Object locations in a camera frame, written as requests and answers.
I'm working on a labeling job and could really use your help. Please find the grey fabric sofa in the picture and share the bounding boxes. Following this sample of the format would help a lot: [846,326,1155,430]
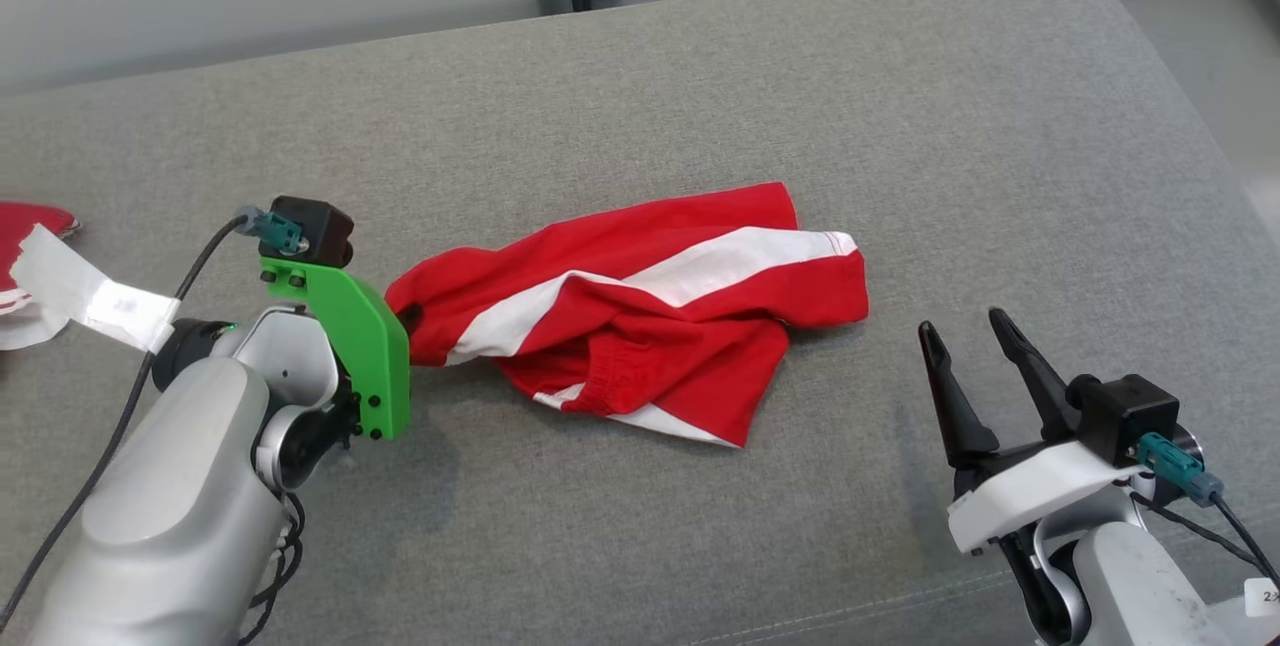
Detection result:
[0,0,1280,646]

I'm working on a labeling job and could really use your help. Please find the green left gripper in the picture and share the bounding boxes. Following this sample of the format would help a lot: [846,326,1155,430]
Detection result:
[258,256,424,443]

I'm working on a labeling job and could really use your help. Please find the right camera cable teal plug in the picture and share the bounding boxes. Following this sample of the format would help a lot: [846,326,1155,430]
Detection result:
[1135,431,1280,589]

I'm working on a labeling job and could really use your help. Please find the red Bulls basketball jersey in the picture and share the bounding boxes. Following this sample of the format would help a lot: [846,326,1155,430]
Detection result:
[0,201,183,355]

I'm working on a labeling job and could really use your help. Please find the thin black left arm cables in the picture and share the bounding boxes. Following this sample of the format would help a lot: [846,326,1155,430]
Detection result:
[238,489,307,646]

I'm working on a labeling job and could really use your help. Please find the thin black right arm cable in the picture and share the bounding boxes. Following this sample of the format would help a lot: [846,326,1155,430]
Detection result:
[1128,489,1273,569]

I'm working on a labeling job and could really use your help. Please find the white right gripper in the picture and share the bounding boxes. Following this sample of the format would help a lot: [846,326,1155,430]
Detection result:
[918,307,1151,557]

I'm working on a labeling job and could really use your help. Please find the red shorts with white stripe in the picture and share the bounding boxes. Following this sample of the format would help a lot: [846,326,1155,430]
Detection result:
[385,182,869,449]

